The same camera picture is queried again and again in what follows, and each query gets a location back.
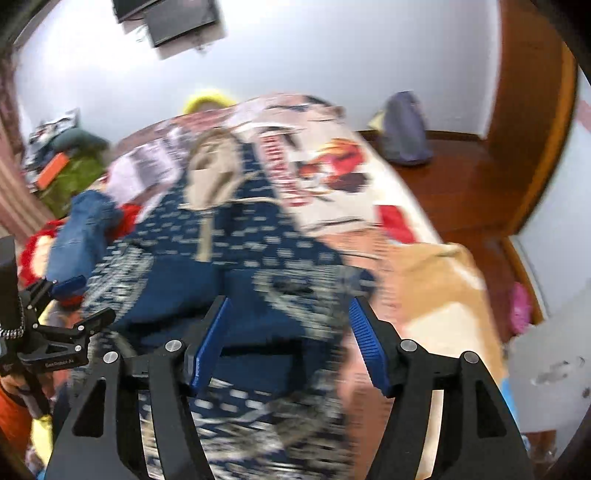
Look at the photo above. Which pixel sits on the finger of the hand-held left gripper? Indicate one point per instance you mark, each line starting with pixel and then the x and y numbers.
pixel 90 323
pixel 69 285

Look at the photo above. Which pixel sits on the wooden door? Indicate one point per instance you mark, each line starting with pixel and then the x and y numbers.
pixel 531 120

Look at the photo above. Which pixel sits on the red cloth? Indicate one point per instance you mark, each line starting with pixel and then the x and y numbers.
pixel 34 249

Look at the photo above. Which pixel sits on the yellow plush item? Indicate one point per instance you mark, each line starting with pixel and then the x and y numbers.
pixel 207 100

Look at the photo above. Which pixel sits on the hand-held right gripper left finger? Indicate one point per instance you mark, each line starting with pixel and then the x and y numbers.
pixel 208 344

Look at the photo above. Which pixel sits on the black wall screen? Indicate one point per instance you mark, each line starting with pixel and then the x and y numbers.
pixel 171 18

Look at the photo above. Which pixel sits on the printed blanket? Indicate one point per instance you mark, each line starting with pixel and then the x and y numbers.
pixel 369 184

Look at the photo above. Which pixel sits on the orange box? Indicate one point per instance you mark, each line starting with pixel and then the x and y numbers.
pixel 51 170

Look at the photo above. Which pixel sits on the pink item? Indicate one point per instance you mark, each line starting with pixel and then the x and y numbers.
pixel 519 307

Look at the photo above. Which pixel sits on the beige garment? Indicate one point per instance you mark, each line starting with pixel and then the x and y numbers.
pixel 212 170

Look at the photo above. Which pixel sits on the striped curtain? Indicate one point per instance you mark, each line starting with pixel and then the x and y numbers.
pixel 18 194

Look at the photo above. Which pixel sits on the blue jeans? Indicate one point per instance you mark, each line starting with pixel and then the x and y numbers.
pixel 81 235

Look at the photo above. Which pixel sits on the green cloth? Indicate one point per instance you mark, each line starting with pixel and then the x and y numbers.
pixel 76 177

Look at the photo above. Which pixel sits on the navy patterned garment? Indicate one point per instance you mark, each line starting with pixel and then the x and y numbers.
pixel 277 277

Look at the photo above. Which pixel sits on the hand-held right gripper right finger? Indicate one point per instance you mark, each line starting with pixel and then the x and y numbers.
pixel 369 344

